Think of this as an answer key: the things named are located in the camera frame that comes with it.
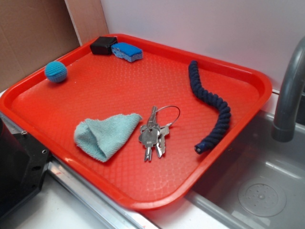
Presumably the dark blue twisted rope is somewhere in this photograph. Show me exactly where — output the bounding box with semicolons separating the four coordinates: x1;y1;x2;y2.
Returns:
188;60;232;155

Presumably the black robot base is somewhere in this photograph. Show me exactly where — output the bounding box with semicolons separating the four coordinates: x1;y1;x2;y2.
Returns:
0;121;51;220

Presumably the red plastic tray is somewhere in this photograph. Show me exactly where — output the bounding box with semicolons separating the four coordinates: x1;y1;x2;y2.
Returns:
0;34;272;210

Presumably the bunch of silver keys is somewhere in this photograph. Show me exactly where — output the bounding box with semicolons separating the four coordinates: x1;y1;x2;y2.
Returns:
138;105;181;162

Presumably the light teal cloth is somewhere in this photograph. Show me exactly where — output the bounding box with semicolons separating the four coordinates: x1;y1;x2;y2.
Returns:
73;113;142;162

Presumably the blue sponge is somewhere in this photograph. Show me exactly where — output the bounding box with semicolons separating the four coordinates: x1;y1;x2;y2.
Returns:
111;42;143;62

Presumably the small black box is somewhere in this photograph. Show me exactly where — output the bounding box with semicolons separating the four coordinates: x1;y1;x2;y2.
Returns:
90;36;117;55

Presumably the blue crocheted ball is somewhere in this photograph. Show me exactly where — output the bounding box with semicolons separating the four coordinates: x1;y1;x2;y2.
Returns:
44;61;68;83

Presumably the grey sink basin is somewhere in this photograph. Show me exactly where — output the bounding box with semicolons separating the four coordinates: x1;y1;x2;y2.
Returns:
186;112;305;229

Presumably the grey faucet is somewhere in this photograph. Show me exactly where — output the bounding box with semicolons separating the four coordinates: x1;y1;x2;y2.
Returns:
272;38;305;142

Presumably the brown cardboard panel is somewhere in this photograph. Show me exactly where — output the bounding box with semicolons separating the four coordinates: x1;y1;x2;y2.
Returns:
0;0;108;91

